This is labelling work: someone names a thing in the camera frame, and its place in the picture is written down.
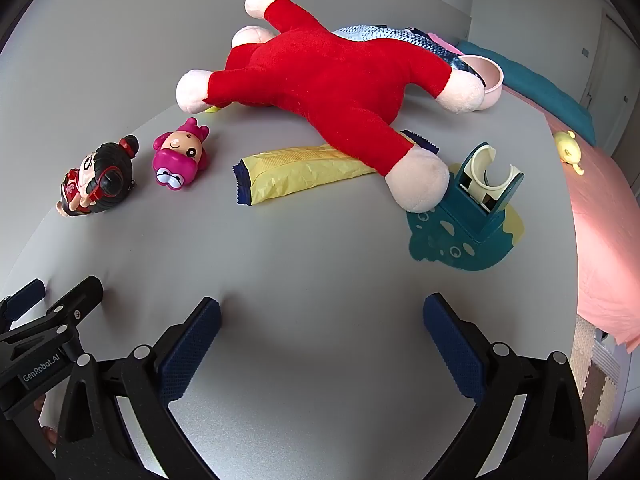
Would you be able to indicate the foam puzzle floor mat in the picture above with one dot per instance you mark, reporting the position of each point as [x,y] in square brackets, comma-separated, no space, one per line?
[595,390]

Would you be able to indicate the pink bowl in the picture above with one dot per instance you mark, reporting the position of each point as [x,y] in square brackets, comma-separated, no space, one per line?
[492,90]

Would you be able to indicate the silver-blue fish plush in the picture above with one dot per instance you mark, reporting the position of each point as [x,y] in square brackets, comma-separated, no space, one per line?
[400,37]

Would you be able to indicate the small yellow scrap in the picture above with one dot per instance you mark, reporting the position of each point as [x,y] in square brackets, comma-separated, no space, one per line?
[212,108]

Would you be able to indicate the pink cloth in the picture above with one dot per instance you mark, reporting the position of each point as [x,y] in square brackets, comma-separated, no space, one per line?
[442,41]

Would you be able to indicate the teal fish-shaped mat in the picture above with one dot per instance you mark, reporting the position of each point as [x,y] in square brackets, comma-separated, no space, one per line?
[440,250]

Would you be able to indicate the person's left hand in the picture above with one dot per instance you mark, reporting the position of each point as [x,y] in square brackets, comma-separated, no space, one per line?
[49,435]

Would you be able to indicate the red plush doll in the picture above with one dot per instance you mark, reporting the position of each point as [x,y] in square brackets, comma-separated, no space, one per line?
[325,75]

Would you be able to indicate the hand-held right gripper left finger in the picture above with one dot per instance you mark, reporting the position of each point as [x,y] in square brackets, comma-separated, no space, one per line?
[190,350]

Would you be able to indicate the dark blue wrapper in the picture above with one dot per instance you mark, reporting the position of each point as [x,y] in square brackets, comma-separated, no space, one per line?
[422,142]

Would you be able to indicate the yellow snack wrapper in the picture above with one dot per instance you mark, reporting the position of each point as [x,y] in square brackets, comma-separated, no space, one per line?
[300,170]

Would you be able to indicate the yellow plush toy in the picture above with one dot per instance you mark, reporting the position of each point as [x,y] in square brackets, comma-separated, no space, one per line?
[567,147]

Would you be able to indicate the black-haired doll figurine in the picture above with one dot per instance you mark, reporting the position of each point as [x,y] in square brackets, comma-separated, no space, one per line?
[107,175]

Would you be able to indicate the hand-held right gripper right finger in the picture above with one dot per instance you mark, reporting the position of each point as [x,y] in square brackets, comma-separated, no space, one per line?
[452,350]

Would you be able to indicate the pink doll figurine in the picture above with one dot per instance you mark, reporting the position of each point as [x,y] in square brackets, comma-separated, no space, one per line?
[175,160]

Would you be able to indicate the teal pillow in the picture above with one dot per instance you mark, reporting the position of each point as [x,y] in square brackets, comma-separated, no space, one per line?
[540,90]

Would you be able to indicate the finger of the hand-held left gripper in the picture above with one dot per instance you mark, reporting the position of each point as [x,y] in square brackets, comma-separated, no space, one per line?
[25,297]
[80,300]

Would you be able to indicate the bed with pink sheet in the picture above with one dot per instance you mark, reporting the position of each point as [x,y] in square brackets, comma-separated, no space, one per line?
[605,235]

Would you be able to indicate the white door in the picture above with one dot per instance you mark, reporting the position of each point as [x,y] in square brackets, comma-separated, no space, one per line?
[610,70]

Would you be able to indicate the teal tape dispenser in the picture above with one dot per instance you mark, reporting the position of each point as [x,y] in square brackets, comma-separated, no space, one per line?
[465,205]

